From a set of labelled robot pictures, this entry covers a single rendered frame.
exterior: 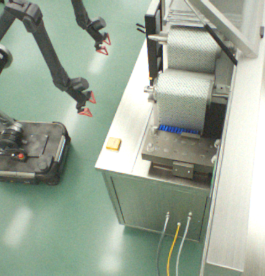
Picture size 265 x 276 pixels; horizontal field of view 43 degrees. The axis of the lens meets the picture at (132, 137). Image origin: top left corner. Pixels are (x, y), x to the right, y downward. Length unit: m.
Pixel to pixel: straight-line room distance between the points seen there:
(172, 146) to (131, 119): 0.39
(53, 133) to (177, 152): 1.46
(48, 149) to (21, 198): 0.46
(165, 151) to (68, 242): 1.27
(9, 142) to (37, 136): 0.26
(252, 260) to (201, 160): 0.72
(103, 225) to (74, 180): 0.48
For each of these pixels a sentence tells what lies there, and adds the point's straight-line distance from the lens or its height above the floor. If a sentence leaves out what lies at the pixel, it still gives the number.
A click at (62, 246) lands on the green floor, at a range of 2.68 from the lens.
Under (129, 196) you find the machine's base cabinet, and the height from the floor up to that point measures 0.61.
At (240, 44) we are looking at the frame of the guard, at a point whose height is 1.70.
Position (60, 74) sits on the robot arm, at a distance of 1.70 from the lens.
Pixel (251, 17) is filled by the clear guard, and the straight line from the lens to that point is 1.33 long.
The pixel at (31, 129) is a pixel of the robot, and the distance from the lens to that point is 3.00.
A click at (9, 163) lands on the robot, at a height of 0.24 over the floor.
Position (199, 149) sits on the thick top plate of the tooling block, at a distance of 1.70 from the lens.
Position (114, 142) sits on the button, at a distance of 1.87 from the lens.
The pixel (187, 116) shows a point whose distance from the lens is 1.69.
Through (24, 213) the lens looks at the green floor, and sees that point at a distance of 2.88.
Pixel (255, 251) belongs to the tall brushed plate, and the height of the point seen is 1.44.
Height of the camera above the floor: 2.44
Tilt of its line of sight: 54 degrees down
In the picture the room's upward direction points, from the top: 9 degrees counter-clockwise
